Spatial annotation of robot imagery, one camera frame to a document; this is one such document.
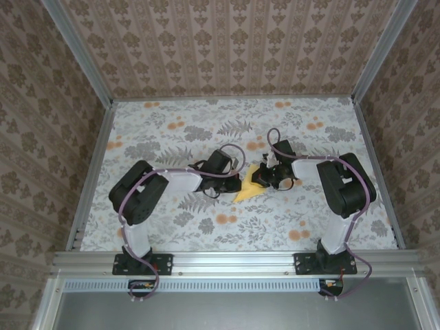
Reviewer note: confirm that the yellow cloth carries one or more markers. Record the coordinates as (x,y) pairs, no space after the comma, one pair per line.
(247,194)

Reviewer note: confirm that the black connector board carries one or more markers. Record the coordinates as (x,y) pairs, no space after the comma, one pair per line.
(333,290)
(142,292)

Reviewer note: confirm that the floral table cover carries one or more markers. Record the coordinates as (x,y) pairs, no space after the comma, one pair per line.
(220,240)

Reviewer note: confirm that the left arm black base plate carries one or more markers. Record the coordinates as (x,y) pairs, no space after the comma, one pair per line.
(165,264)

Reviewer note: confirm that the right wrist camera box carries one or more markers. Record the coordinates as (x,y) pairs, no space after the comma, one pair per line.
(271,159)

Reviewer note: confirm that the aluminium corner post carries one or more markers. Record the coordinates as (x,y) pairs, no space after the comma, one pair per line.
(82,51)
(382,51)

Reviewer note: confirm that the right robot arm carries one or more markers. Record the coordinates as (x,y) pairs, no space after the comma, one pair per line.
(347,192)

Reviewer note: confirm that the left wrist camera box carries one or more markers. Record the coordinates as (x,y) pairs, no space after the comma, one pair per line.
(235,165)

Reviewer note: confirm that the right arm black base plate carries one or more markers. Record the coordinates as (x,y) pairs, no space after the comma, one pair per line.
(304,264)

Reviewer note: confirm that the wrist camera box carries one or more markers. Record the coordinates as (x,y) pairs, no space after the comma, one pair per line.
(235,165)
(271,159)

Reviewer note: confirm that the aluminium framed metal panel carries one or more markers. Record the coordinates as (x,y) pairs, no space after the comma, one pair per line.
(233,313)

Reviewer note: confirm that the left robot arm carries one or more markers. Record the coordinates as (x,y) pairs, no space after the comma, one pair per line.
(137,196)

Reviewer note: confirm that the aluminium side rail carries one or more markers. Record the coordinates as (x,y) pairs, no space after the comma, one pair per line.
(370,144)
(99,144)

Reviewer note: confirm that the aluminium cross rail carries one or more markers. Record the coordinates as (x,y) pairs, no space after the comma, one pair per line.
(233,263)

